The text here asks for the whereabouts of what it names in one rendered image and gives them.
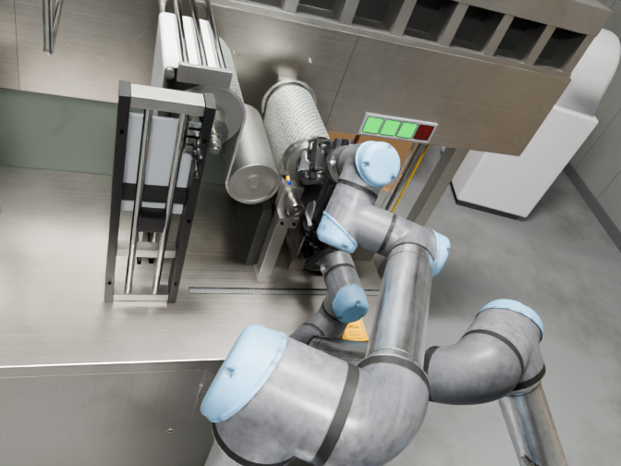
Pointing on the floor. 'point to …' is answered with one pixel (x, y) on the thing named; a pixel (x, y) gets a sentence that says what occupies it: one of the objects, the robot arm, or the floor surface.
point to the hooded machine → (541, 141)
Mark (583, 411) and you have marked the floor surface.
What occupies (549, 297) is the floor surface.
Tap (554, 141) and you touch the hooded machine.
